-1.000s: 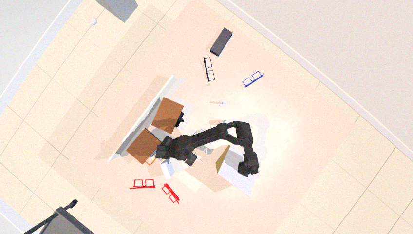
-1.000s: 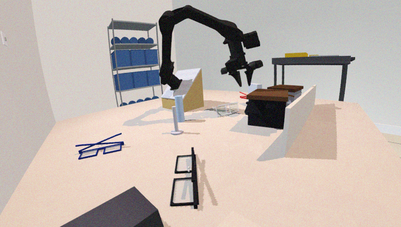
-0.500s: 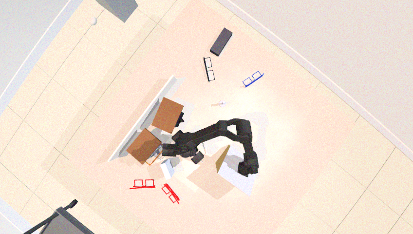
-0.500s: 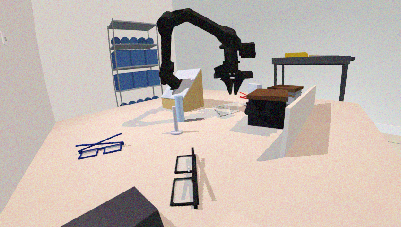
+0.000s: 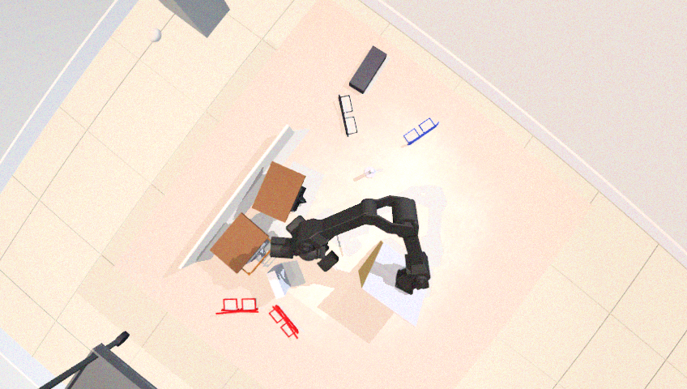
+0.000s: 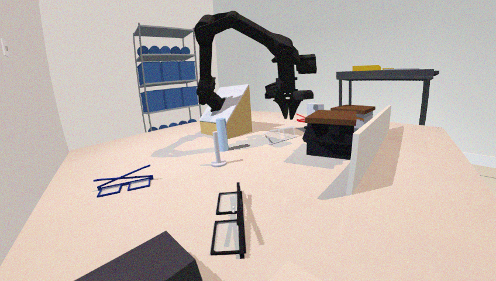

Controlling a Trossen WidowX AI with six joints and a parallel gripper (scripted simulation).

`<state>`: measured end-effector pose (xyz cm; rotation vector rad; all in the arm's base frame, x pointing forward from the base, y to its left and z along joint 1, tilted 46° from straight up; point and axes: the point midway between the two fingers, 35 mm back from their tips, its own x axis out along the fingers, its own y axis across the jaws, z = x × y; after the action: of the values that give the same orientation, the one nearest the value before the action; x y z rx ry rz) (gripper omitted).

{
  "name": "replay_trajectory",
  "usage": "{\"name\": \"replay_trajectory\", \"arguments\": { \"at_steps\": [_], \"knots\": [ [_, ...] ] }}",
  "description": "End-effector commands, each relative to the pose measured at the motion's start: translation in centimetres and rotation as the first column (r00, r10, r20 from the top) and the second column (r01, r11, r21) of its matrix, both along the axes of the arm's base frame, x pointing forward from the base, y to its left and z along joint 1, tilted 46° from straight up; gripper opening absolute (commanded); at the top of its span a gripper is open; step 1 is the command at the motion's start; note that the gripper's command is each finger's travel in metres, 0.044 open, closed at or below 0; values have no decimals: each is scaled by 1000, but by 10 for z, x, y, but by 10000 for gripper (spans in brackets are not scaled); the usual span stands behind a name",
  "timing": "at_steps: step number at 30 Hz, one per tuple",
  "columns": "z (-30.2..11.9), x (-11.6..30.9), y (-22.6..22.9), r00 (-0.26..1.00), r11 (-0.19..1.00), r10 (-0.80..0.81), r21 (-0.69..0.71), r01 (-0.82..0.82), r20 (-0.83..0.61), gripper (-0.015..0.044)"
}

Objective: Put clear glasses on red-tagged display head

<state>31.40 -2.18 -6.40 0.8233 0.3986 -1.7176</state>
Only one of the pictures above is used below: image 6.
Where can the white flat panel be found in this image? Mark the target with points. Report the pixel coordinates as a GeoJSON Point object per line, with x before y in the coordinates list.
{"type": "Point", "coordinates": [366, 143]}

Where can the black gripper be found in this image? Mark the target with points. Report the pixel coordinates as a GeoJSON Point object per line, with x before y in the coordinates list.
{"type": "Point", "coordinates": [296, 96]}

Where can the black-framed clear glasses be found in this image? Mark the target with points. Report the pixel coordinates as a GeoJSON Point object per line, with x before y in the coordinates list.
{"type": "Point", "coordinates": [228, 235]}

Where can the blue-grey cylinder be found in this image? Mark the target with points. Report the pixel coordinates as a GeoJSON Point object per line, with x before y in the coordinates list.
{"type": "Point", "coordinates": [222, 134]}

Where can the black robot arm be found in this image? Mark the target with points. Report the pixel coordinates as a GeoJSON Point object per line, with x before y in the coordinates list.
{"type": "Point", "coordinates": [286, 55]}

